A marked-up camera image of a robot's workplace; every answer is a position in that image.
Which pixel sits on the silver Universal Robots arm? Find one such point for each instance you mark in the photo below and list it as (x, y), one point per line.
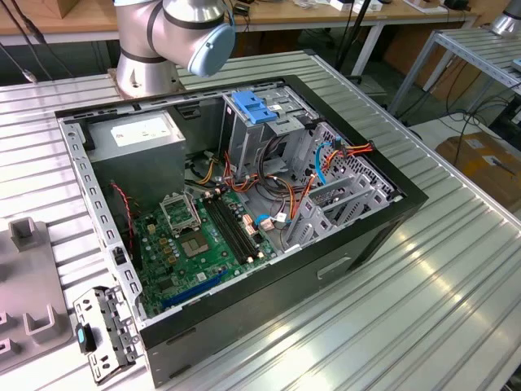
(138, 40)

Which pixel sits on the grey metal disk bay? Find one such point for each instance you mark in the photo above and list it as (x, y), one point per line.
(309, 228)

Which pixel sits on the black RAM slot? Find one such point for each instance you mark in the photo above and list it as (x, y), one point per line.
(236, 227)
(226, 231)
(241, 224)
(230, 229)

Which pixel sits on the grey metal drive cage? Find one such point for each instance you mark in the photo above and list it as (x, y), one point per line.
(244, 142)

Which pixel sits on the CPU socket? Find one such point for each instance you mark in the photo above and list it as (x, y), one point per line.
(194, 245)

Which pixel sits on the blue plastic drive latch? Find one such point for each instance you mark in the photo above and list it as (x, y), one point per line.
(252, 108)

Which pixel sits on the green motherboard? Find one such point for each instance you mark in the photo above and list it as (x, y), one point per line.
(187, 269)

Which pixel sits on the black open PC case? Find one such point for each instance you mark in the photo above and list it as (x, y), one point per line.
(264, 301)

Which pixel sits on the blue expansion slot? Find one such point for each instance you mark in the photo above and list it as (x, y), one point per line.
(191, 291)

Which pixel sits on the grey power supply unit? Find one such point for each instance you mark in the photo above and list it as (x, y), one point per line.
(138, 171)

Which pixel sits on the black stand pole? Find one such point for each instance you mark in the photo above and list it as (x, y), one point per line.
(353, 32)

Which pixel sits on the brown cardboard box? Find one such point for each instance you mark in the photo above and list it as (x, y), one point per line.
(476, 171)

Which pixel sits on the black latch blue button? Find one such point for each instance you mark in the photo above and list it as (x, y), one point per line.
(81, 336)

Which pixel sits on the grey parts rack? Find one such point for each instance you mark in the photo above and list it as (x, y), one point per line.
(28, 277)

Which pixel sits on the grey metal slot bracket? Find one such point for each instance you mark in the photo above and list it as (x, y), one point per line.
(106, 358)

